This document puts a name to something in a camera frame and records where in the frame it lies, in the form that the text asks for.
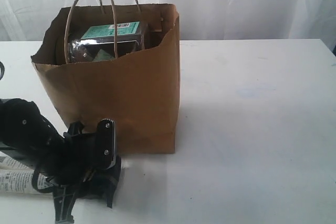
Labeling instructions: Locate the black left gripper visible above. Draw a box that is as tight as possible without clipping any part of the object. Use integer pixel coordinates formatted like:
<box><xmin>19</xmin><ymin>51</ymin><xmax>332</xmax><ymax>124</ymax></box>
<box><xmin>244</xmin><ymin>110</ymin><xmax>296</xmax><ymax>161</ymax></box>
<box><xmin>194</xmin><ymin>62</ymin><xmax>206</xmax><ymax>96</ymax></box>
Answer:
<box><xmin>32</xmin><ymin>122</ymin><xmax>116</xmax><ymax>223</ymax></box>

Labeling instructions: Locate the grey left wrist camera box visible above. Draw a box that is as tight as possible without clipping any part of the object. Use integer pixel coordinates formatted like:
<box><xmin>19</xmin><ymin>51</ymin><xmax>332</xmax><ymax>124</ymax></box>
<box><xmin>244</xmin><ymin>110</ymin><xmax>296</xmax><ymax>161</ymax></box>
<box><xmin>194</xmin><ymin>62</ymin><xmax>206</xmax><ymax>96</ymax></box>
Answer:
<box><xmin>94</xmin><ymin>119</ymin><xmax>117</xmax><ymax>170</ymax></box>

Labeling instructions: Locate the clear jar with yellow lid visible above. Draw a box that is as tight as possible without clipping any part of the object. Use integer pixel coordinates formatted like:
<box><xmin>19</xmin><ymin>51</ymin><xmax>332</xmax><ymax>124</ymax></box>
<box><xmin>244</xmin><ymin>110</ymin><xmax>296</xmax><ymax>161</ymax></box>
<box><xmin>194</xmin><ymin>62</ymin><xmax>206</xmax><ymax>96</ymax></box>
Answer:
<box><xmin>68</xmin><ymin>21</ymin><xmax>150</xmax><ymax>63</ymax></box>

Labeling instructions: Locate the brown paper bag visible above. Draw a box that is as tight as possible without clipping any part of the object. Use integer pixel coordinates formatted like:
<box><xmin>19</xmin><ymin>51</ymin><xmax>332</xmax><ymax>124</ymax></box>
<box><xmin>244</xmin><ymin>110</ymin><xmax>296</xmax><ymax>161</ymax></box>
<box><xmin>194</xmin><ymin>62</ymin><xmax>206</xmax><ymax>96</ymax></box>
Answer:
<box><xmin>31</xmin><ymin>3</ymin><xmax>181</xmax><ymax>154</ymax></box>

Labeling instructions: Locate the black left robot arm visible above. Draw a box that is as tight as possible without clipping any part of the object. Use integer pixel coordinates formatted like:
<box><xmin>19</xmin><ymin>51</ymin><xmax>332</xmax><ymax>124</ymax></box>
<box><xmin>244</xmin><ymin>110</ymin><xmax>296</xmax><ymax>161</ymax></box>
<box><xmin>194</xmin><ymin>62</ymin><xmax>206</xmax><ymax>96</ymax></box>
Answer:
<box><xmin>1</xmin><ymin>98</ymin><xmax>121</xmax><ymax>223</ymax></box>

